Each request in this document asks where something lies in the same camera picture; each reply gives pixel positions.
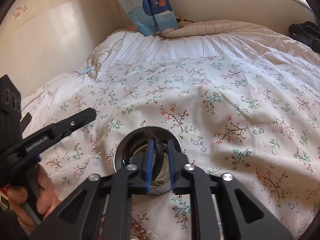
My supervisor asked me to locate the black braided bracelet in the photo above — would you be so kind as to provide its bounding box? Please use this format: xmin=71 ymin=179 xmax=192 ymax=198
xmin=143 ymin=129 xmax=164 ymax=181

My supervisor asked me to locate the amber bead bracelet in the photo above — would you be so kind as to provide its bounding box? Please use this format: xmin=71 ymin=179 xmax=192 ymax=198
xmin=130 ymin=217 xmax=153 ymax=240

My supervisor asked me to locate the person's left hand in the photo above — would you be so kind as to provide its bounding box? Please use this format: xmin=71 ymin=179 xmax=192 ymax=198
xmin=7 ymin=164 xmax=61 ymax=237

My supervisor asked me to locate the round silver metal tin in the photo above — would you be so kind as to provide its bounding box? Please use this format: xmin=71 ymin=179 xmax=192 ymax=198
xmin=113 ymin=126 xmax=181 ymax=195

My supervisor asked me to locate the floral bed sheet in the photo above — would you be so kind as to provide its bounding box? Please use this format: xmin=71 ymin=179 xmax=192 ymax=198
xmin=22 ymin=56 xmax=320 ymax=240

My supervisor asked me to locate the beige checked pillow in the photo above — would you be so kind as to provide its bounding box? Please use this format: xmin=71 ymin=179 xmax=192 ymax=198
xmin=161 ymin=20 xmax=280 ymax=38

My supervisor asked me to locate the blue cartoon curtain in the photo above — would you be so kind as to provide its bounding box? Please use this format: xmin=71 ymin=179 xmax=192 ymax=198
xmin=118 ymin=0 xmax=178 ymax=36

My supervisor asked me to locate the black clothing pile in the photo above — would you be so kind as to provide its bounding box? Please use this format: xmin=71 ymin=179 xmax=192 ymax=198
xmin=289 ymin=21 xmax=320 ymax=53

